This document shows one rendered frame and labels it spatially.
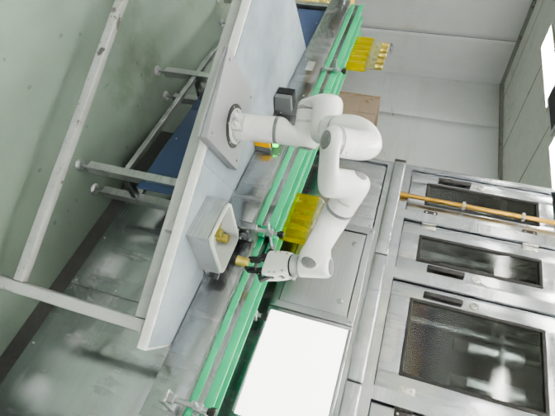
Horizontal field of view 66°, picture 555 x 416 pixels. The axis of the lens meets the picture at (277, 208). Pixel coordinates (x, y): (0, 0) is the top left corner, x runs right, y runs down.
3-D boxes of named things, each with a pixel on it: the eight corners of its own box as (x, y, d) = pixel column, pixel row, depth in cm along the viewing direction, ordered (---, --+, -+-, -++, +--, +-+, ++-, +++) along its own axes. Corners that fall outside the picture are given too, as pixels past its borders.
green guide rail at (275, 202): (255, 225, 166) (275, 229, 164) (255, 224, 165) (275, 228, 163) (351, 5, 267) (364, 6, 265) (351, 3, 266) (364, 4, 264)
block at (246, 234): (236, 240, 170) (253, 244, 168) (233, 226, 163) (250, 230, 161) (239, 234, 172) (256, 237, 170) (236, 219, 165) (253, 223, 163)
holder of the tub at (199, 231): (202, 276, 161) (221, 281, 159) (185, 234, 140) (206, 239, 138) (220, 239, 171) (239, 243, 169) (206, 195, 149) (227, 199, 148)
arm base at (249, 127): (222, 134, 143) (266, 138, 140) (230, 98, 145) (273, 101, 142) (236, 148, 158) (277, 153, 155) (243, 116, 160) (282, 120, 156)
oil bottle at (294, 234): (263, 236, 181) (312, 248, 176) (261, 229, 177) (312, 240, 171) (267, 225, 184) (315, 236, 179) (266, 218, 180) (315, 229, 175)
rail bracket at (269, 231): (253, 247, 170) (284, 254, 167) (249, 221, 157) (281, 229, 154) (256, 241, 171) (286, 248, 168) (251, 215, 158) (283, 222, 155)
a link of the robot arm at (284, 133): (270, 144, 145) (317, 149, 141) (275, 105, 145) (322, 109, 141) (277, 148, 154) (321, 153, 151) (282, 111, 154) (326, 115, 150)
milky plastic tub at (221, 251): (201, 270, 157) (222, 276, 155) (186, 234, 139) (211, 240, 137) (219, 232, 167) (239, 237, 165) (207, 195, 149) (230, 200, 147)
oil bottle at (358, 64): (332, 68, 253) (381, 74, 246) (333, 60, 248) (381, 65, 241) (334, 63, 256) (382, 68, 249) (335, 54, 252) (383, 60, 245)
